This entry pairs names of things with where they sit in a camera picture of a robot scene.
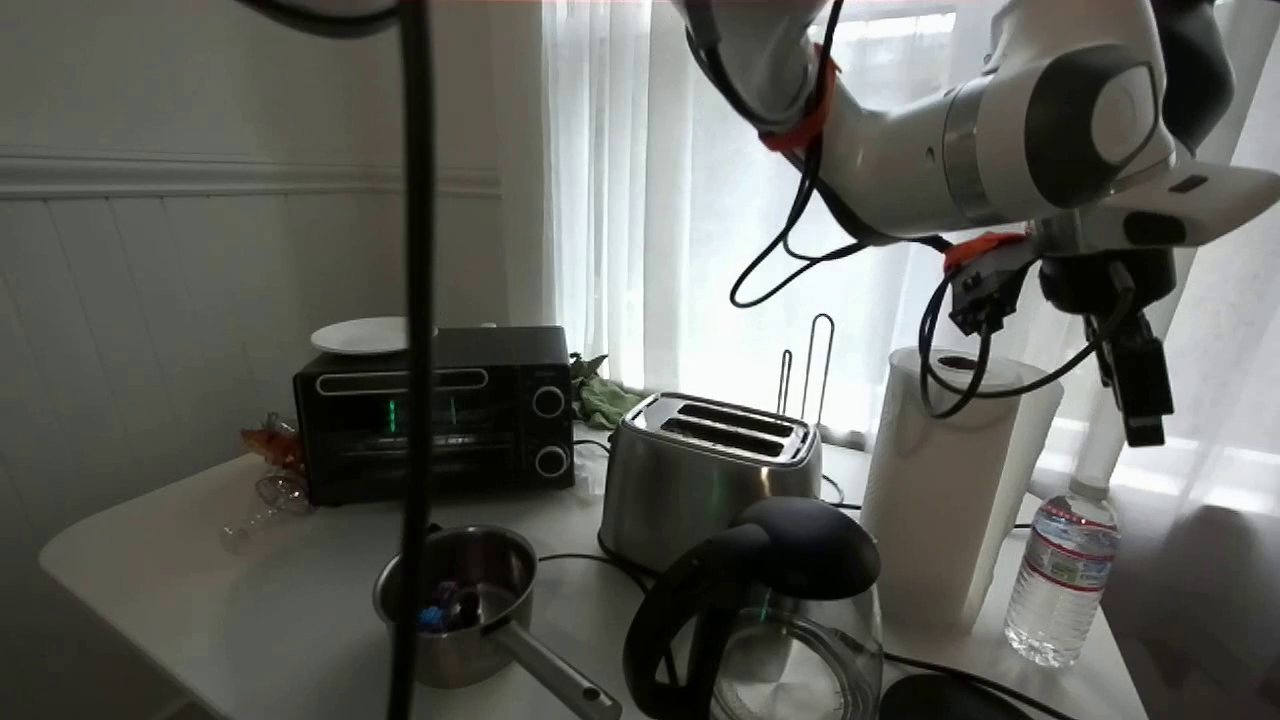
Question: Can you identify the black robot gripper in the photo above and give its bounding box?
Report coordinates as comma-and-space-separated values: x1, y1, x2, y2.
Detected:
1036, 243, 1184, 450

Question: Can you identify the clear plastic water bottle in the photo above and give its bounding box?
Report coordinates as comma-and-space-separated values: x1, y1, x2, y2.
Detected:
1001, 484, 1124, 671

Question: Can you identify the white paper towel roll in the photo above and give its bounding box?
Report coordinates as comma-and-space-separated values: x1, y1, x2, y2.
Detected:
861, 338, 1066, 641

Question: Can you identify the black round kettle base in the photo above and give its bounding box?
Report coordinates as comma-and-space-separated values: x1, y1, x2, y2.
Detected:
875, 671, 1033, 720

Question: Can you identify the black glass electric kettle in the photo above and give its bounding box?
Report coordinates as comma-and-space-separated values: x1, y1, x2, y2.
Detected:
621, 494, 892, 720

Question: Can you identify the stainless steel two-slot toaster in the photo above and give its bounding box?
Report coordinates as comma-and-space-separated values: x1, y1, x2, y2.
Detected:
595, 389, 828, 580

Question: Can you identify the white sheer curtain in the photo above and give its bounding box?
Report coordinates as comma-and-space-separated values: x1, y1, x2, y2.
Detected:
534, 0, 1280, 526

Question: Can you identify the green cloth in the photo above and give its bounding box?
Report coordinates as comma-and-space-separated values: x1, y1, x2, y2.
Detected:
568, 349, 651, 435

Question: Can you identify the black toaster oven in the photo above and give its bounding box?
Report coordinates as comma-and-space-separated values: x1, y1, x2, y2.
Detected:
291, 324, 583, 508

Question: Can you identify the stainless steel saucepan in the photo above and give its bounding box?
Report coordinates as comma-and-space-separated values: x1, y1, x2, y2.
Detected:
367, 521, 629, 720

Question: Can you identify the small blue object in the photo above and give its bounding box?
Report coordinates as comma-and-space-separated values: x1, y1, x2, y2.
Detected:
410, 597, 464, 634

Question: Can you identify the white round plate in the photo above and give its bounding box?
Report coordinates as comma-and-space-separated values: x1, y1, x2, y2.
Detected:
308, 312, 416, 361

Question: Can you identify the small red orange object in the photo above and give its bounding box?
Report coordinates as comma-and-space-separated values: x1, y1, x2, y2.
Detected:
241, 408, 308, 470

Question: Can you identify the clear glass object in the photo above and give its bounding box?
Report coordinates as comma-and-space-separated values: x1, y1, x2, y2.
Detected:
217, 463, 320, 543

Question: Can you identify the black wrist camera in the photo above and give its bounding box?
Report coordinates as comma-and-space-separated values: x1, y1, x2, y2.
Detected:
943, 233, 1041, 338

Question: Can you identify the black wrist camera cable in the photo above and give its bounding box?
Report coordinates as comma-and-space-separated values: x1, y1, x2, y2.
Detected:
916, 261, 1102, 424

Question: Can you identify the metal wire stand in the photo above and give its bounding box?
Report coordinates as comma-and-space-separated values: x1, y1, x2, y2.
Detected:
772, 306, 844, 438

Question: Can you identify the black kettle base cable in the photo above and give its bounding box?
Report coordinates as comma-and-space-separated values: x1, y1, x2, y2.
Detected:
882, 646, 1070, 720

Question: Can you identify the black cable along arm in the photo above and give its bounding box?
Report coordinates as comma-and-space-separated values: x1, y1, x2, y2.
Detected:
725, 0, 886, 317

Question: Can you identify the black toaster power cable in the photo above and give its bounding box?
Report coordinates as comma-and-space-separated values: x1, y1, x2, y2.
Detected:
534, 547, 661, 593

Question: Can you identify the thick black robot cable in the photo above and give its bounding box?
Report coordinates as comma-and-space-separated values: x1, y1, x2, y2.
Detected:
235, 0, 445, 720

